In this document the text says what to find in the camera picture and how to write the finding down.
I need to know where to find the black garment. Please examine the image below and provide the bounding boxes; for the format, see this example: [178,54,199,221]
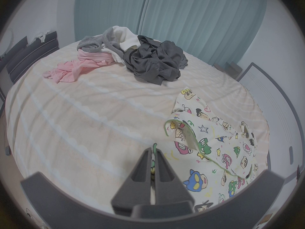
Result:
[123,35,189,85]

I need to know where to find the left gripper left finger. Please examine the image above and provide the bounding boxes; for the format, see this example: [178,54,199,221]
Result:
[112,147,153,215]

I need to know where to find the white printed pyjama top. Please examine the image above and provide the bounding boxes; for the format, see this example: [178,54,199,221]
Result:
[150,87,260,214]

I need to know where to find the grey bedside table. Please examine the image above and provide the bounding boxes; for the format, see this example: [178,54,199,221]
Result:
[213,61,243,80]

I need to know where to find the black chest of drawers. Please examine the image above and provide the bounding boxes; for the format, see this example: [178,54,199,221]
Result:
[0,31,60,100]

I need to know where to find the pink garment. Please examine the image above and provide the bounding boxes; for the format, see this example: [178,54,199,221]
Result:
[43,50,115,83]

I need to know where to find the white crumpled cloth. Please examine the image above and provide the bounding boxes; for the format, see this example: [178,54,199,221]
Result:
[34,31,51,43]

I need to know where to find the grey garment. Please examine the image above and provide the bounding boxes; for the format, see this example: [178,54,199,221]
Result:
[77,26,127,64]

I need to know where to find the blue-green curtain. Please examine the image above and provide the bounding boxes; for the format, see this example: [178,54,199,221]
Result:
[74,0,267,66]

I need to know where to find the bed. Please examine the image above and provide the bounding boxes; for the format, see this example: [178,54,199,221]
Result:
[5,36,301,224]

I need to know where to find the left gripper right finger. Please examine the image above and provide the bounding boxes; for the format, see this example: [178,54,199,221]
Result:
[154,150,194,206]

